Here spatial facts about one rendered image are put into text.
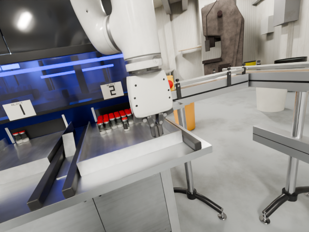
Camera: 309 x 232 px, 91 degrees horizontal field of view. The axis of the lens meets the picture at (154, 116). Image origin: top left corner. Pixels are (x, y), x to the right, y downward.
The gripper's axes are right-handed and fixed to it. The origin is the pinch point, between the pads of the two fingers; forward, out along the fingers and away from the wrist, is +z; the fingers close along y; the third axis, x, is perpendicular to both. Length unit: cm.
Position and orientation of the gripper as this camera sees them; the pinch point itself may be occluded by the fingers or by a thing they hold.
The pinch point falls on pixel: (157, 131)
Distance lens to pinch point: 40.1
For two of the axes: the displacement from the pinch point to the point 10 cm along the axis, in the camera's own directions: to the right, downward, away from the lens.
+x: 3.2, 2.4, -9.1
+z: 1.8, 9.3, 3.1
